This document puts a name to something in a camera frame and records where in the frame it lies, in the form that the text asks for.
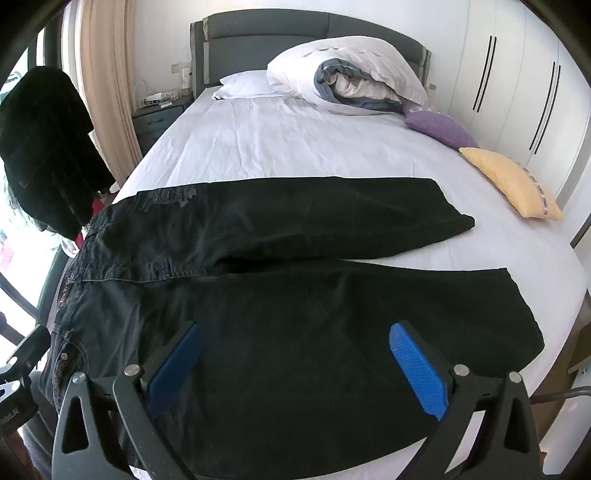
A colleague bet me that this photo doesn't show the grey nightstand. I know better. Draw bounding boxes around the grey nightstand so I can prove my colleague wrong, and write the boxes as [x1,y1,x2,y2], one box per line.
[131,95,195,155]

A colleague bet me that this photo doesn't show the purple pillow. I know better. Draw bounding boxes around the purple pillow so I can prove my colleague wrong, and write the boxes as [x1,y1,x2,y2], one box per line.
[403,102,478,149]

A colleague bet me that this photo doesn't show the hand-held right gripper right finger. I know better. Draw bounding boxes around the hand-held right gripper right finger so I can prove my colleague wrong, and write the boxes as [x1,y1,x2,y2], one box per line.
[389,320,541,480]

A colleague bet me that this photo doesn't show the yellow pillow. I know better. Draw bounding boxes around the yellow pillow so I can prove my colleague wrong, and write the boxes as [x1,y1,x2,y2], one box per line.
[459,147,565,221]

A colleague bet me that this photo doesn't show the dark hanging garment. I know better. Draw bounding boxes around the dark hanging garment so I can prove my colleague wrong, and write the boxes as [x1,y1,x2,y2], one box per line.
[0,66,114,241]

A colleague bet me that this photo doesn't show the beige curtain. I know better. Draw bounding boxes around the beige curtain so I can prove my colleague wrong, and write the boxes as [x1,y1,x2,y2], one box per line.
[76,0,144,185]

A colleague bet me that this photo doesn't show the grey padded headboard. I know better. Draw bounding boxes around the grey padded headboard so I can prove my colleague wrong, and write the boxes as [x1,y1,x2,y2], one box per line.
[190,10,432,100]

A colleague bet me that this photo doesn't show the white wardrobe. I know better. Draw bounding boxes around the white wardrobe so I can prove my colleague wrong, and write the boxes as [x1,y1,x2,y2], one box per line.
[445,0,591,208]

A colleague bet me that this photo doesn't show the white and grey duvet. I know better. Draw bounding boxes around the white and grey duvet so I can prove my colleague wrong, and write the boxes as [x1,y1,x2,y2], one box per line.
[267,37,430,114]

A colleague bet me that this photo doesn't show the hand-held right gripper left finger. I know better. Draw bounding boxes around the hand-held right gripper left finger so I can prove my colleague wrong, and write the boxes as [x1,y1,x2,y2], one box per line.
[52,322,206,480]

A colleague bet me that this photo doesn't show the black pants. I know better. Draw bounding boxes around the black pants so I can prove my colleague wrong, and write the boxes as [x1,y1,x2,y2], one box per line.
[39,176,546,480]

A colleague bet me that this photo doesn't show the black window frame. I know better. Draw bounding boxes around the black window frame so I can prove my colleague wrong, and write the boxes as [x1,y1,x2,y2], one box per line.
[28,9,65,75]

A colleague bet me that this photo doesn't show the white items on nightstand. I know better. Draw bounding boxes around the white items on nightstand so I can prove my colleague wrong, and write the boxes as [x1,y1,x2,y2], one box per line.
[139,90,181,107]

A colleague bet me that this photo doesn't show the white pillow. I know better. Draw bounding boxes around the white pillow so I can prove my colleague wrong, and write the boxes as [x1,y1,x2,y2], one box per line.
[212,70,289,100]

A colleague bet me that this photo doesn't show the bed with white sheet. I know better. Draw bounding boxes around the bed with white sheet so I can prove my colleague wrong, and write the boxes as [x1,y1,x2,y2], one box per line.
[46,85,591,480]

